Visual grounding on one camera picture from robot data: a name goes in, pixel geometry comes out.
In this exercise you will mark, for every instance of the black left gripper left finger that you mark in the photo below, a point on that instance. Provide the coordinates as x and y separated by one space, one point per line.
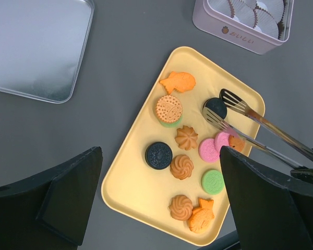
51 209

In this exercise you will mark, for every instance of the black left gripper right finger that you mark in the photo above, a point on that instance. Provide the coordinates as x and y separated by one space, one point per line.
271 210

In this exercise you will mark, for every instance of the brown chocolate chip cookie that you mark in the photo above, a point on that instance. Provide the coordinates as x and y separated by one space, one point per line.
236 143

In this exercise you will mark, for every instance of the pink sandwich cookie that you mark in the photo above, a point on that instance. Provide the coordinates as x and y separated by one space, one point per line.
207 151
221 139

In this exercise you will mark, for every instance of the black sandwich cookie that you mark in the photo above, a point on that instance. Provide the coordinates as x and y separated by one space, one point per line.
158 155
217 105

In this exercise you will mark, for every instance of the metal serving tongs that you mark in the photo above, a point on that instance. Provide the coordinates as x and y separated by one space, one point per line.
235 103

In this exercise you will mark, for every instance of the green sandwich cookie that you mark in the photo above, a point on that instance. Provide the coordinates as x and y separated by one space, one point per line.
212 182
169 124

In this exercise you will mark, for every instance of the orange fish cookie lower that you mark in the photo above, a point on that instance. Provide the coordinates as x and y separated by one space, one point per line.
201 216

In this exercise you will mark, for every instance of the orange fish cookie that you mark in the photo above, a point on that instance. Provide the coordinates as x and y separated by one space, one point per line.
201 216
178 81

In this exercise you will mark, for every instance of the tan swirl cookie lower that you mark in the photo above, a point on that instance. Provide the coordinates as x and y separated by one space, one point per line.
180 207

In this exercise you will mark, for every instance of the tan swirl cookie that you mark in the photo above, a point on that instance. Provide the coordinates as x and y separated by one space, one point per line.
181 167
180 207

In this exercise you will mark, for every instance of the tan swirl cookie middle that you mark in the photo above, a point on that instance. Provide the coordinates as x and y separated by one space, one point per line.
181 167

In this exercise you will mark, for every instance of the yellow plastic tray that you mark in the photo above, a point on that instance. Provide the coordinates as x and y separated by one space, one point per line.
134 189

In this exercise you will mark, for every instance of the tan flower cookie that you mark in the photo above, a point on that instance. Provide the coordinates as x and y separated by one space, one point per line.
186 138

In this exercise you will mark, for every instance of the orange fish cookie upper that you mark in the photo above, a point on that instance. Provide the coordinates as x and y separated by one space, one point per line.
178 81

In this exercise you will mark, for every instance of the silver tin lid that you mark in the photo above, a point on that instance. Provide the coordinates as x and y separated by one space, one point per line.
42 44

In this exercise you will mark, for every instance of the pink cookie tin box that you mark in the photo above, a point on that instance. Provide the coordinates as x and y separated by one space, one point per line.
258 26

